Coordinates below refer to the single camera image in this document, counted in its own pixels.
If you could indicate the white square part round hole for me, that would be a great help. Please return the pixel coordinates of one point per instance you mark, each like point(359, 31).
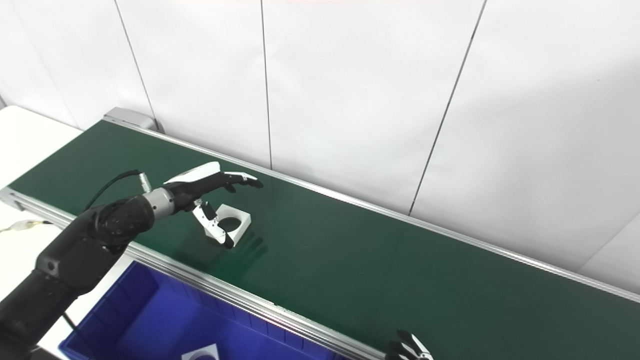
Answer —
point(242, 220)
point(210, 350)

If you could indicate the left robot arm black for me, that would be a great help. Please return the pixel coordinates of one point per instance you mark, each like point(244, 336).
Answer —
point(75, 260)

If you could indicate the blue plastic bin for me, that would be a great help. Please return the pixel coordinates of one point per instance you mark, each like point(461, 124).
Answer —
point(150, 320)

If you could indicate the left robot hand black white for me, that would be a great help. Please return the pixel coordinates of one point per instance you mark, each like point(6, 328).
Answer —
point(200, 182)

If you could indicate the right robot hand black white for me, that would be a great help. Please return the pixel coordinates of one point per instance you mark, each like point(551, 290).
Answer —
point(407, 350)

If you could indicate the grey conveyor end cap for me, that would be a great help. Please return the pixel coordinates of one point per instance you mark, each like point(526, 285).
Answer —
point(130, 119)

